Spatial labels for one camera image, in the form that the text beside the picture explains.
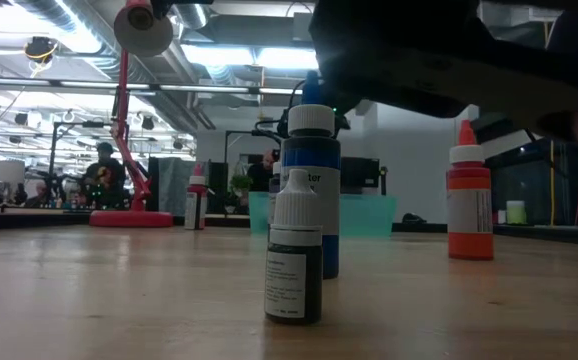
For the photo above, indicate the large blue coloring bottle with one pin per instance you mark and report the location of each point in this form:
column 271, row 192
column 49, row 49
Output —
column 311, row 150

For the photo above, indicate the small white-capped coloring bottle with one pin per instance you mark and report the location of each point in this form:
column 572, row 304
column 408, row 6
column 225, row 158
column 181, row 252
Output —
column 294, row 260

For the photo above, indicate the large dark red coloring bottle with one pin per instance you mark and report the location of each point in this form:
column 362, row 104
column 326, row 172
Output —
column 196, row 200

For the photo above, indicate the large orange-red coloring bottle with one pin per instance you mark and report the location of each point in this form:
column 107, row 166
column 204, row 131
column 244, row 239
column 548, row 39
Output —
column 470, row 210

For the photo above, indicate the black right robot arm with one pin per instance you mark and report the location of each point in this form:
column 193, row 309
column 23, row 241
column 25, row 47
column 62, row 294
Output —
column 444, row 50

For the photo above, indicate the person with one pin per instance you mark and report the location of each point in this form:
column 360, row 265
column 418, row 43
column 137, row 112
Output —
column 39, row 196
column 103, row 175
column 261, row 175

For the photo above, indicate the green potted plant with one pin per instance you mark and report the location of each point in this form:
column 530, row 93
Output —
column 241, row 184

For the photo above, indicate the black background robot rig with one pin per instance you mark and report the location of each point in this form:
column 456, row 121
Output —
column 271, row 131

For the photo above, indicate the teal plastic bin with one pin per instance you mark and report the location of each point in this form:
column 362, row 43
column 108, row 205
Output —
column 369, row 215

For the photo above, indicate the dark grey cabinet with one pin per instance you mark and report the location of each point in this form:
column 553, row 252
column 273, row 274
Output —
column 176, row 185

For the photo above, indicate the red desk lamp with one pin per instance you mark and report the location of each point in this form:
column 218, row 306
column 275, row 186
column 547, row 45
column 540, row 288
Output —
column 131, row 219

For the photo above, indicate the dark glass cabinet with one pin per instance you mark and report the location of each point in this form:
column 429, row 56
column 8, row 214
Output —
column 544, row 180

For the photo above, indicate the white lampshade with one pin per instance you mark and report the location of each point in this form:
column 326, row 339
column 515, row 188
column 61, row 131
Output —
column 8, row 172

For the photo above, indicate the black frame clamp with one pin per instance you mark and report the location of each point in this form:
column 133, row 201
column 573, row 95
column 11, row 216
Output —
column 413, row 218

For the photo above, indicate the black aluminium table frame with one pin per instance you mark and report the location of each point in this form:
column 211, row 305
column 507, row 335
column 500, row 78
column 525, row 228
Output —
column 29, row 221

